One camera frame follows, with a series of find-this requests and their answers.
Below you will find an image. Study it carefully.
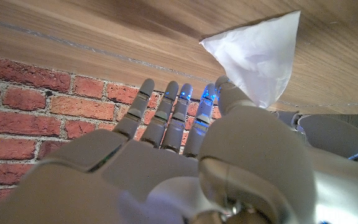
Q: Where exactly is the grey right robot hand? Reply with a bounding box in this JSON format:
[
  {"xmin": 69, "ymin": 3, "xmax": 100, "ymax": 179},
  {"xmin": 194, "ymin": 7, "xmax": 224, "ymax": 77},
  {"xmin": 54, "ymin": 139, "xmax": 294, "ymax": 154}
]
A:
[{"xmin": 0, "ymin": 75, "xmax": 318, "ymax": 224}]

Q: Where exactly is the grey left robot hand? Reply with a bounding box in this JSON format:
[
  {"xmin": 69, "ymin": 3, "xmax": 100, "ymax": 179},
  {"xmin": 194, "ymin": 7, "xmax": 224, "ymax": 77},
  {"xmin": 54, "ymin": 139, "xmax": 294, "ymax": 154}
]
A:
[{"xmin": 273, "ymin": 110, "xmax": 358, "ymax": 224}]

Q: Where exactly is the white tissue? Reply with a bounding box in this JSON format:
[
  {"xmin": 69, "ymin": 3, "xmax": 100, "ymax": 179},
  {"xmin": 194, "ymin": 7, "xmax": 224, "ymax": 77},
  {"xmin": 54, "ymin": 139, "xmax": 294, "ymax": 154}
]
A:
[{"xmin": 199, "ymin": 10, "xmax": 301, "ymax": 109}]

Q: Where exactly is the red brick print backdrop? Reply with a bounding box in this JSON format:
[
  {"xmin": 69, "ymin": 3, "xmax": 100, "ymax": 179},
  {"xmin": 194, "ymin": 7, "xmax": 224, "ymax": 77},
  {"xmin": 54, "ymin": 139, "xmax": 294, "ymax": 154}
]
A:
[{"xmin": 0, "ymin": 54, "xmax": 223, "ymax": 224}]

